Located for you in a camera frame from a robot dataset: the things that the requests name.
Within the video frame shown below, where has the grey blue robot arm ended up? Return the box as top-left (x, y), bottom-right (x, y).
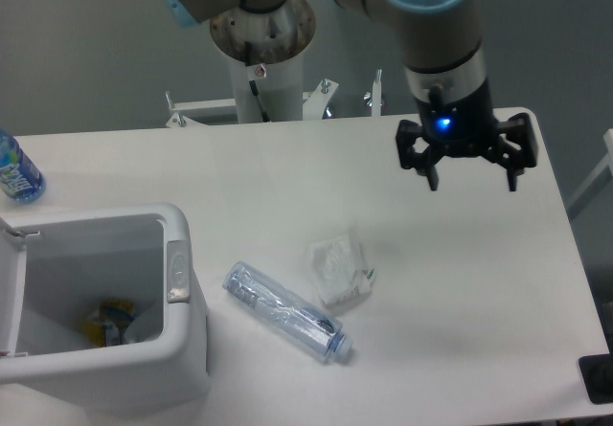
top-left (164, 0), bottom-right (538, 189)

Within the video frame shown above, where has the black clamp at table edge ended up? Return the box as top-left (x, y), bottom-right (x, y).
top-left (579, 353), bottom-right (612, 405)

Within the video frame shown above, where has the black cable on pedestal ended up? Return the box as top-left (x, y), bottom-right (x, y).
top-left (243, 40), bottom-right (272, 123)

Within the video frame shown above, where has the white trash can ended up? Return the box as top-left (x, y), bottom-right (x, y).
top-left (1, 203), bottom-right (211, 411)

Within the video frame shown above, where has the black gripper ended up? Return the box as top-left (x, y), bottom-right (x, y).
top-left (396, 79), bottom-right (536, 191)

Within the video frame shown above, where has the white pedestal base frame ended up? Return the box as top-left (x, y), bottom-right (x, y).
top-left (163, 68), bottom-right (387, 129)

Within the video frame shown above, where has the clear plastic bottle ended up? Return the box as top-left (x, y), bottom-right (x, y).
top-left (223, 261), bottom-right (353, 363)

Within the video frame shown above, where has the white frame at right edge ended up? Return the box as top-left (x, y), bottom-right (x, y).
top-left (566, 129), bottom-right (612, 220)

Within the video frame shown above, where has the white plastic wrapper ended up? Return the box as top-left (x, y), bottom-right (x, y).
top-left (306, 228), bottom-right (376, 308)

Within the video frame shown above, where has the yellow blue trash in can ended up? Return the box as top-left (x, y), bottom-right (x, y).
top-left (80, 299), bottom-right (135, 348)

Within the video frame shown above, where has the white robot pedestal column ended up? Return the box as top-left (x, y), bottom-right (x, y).
top-left (208, 0), bottom-right (317, 124)

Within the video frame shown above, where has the blue labelled water bottle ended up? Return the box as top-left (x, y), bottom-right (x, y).
top-left (1, 130), bottom-right (46, 204)

